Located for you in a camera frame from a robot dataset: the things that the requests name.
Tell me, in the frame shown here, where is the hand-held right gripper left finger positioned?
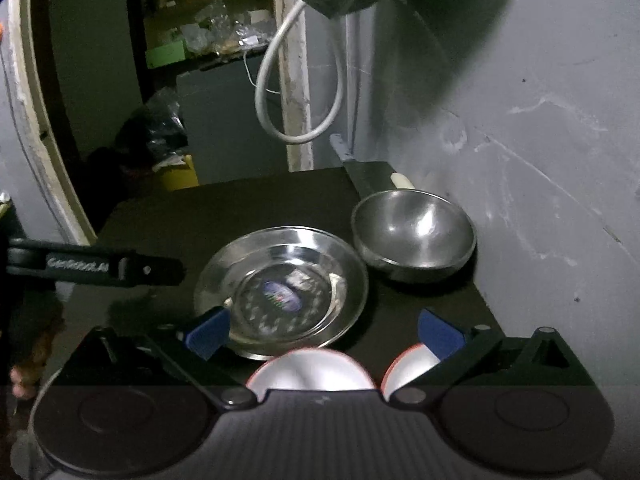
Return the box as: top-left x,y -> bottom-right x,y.
50,306 -> 257,409

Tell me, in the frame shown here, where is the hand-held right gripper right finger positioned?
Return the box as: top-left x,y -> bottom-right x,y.
387,308 -> 598,406

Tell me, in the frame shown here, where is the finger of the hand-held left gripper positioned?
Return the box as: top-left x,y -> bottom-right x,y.
134,251 -> 187,289

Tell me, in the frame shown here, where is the white bowl with red rim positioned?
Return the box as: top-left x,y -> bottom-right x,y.
246,347 -> 377,392
381,343 -> 442,395

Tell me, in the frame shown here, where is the steel plate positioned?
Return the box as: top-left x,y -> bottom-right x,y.
193,226 -> 370,361

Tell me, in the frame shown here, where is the steel bowl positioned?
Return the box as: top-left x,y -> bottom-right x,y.
350,189 -> 477,283

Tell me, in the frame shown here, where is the person's left hand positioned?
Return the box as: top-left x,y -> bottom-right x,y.
9,365 -> 33,401

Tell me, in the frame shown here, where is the yellow bin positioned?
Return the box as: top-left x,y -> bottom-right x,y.
159,154 -> 199,191

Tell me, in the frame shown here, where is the black plastic bag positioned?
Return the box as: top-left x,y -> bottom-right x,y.
114,86 -> 192,171

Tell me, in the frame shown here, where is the dark grey cabinet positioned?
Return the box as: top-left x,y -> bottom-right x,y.
176,52 -> 288,187

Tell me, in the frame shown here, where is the grey metal sheet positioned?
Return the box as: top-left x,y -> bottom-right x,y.
345,160 -> 398,200

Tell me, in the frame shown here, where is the green box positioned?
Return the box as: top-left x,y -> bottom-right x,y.
145,41 -> 189,68

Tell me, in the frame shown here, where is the cluttered shelf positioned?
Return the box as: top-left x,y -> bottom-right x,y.
141,0 -> 275,68

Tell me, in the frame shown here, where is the white door frame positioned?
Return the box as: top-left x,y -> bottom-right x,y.
14,0 -> 99,247

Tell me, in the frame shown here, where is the white hose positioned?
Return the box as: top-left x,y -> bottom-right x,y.
254,0 -> 346,145

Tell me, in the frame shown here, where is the grey wall bracket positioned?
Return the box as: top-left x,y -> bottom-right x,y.
329,133 -> 355,162

